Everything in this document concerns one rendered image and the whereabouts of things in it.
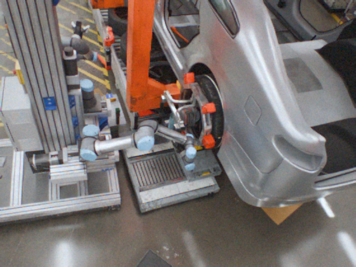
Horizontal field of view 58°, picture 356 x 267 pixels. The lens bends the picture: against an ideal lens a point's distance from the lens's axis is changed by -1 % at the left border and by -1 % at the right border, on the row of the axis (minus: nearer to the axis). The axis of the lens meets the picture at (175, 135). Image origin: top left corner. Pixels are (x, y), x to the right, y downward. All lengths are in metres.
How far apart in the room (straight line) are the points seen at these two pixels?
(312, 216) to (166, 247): 1.57
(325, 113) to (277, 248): 1.35
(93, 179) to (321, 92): 2.30
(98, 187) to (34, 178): 0.59
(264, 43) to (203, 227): 1.84
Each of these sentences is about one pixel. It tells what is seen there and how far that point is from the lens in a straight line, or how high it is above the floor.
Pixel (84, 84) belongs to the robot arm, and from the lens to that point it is 2.76.
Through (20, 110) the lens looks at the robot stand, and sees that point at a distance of 2.40.
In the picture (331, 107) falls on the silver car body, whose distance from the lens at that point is 3.36.
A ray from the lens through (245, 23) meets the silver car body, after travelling 2.31.
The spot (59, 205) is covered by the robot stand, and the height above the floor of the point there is 0.23.
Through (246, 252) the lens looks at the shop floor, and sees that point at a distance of 3.26.
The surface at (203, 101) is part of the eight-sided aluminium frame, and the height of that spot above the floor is 1.12.
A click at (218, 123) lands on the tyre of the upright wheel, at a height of 1.02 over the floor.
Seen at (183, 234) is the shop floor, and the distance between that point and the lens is 3.18.
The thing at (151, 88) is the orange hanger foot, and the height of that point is 0.80.
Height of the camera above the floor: 2.91
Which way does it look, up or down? 50 degrees down
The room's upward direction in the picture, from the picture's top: 12 degrees clockwise
